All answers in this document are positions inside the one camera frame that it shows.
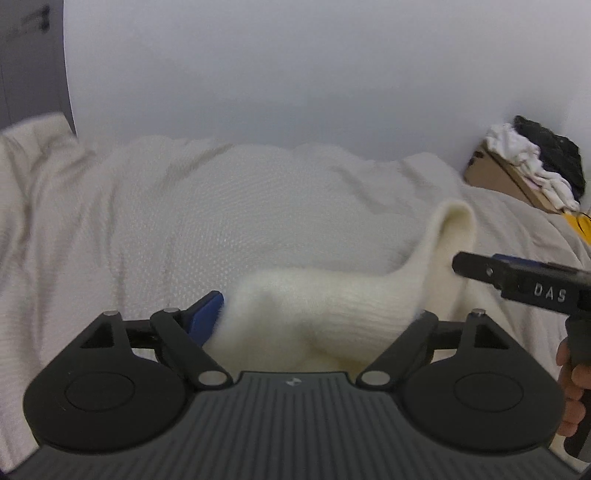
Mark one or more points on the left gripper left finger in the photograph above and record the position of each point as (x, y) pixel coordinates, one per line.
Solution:
(183, 334)

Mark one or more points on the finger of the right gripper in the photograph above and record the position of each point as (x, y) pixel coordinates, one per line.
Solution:
(521, 262)
(496, 270)

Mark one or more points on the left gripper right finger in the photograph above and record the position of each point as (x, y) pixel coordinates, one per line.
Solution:
(408, 352)

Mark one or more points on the cream and blue fleece sweater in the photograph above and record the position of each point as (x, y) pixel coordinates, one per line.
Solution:
(304, 319)

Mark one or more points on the grey bedroom door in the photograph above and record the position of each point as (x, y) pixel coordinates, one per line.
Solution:
(33, 70)

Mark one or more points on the person's right hand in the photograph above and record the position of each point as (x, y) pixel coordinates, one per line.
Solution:
(574, 381)

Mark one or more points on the yellow cloth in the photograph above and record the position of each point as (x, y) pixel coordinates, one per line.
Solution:
(581, 224)

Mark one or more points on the cardboard box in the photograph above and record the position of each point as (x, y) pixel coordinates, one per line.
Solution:
(489, 171)

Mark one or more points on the white crumpled cloth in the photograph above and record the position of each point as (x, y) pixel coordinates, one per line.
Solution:
(521, 153)

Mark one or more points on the grey bed duvet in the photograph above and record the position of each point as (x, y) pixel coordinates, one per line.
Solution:
(161, 222)

